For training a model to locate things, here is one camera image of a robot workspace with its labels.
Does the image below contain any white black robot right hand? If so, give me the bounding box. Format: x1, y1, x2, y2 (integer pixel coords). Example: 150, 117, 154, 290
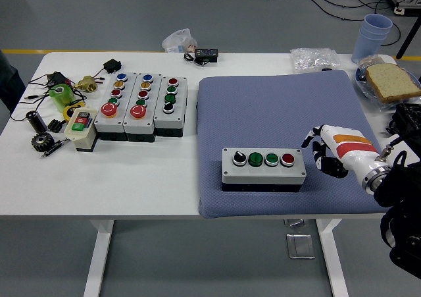
301, 124, 380, 179

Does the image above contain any grey four-button control box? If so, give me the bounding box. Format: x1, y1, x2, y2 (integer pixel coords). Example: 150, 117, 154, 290
153, 76, 189, 138
220, 148, 307, 193

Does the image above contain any blue-grey quilted mat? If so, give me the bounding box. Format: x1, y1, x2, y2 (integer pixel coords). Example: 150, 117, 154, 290
197, 68, 402, 219

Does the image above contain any grey five-button emergency-stop box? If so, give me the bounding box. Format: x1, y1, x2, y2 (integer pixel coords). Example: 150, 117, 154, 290
123, 72, 164, 143
94, 72, 138, 142

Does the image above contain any white paper card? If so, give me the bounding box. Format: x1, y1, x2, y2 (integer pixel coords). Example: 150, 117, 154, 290
381, 134, 421, 168

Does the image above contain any bread slice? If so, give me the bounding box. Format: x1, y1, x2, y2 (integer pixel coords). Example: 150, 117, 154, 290
365, 63, 421, 102

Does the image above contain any clear plastic bread bag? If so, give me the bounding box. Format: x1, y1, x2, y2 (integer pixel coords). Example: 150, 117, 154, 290
354, 55, 421, 112

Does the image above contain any clear bubble plastic bag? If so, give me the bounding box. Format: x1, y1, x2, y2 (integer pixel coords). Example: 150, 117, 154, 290
289, 47, 341, 74

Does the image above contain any open metal floor socket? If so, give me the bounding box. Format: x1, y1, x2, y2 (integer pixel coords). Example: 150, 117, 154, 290
284, 218, 310, 228

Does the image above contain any pale blue plastic cup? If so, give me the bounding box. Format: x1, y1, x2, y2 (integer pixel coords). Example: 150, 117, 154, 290
351, 32, 389, 64
362, 13, 394, 34
360, 26, 391, 41

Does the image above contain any metal floor plate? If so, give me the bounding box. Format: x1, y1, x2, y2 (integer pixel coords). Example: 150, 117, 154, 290
285, 233, 316, 260

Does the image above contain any white table leg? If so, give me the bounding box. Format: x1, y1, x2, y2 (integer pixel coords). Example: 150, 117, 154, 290
315, 218, 349, 297
82, 219, 115, 297

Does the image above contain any white plastic bag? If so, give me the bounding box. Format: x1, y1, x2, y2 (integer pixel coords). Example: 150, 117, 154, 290
162, 28, 199, 53

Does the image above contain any brass valve fitting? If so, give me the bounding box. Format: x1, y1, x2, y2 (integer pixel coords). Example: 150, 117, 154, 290
72, 75, 99, 94

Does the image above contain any yellow tape roll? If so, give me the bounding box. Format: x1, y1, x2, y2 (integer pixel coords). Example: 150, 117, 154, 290
62, 103, 86, 124

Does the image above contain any green translucent roll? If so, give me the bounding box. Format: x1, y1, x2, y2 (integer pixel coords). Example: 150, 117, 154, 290
49, 82, 77, 113

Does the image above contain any black finned heat sink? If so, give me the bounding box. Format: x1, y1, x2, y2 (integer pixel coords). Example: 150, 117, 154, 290
47, 118, 68, 134

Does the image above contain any black pen tool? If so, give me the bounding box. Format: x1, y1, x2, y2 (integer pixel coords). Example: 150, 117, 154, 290
41, 138, 70, 159

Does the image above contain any black metal gear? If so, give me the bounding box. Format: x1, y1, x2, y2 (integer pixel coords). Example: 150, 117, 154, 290
31, 132, 56, 153

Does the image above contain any black cylinder capacitor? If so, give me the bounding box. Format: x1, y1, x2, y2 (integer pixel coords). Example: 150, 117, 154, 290
26, 109, 49, 133

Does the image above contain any person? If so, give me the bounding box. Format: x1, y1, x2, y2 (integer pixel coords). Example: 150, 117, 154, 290
0, 49, 26, 113

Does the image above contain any black digital meter with cable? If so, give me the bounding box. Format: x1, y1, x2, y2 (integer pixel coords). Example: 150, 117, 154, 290
183, 48, 220, 68

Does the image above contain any black servo with wires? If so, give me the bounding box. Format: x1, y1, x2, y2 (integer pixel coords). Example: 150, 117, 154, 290
89, 58, 122, 80

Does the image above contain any cream red-green switch box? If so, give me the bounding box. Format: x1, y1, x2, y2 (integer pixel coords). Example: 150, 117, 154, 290
63, 107, 99, 153

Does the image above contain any black red wired module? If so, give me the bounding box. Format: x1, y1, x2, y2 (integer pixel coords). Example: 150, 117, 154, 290
45, 71, 74, 89

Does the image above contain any black cord with plug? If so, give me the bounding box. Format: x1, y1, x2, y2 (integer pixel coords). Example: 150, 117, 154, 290
9, 92, 57, 122

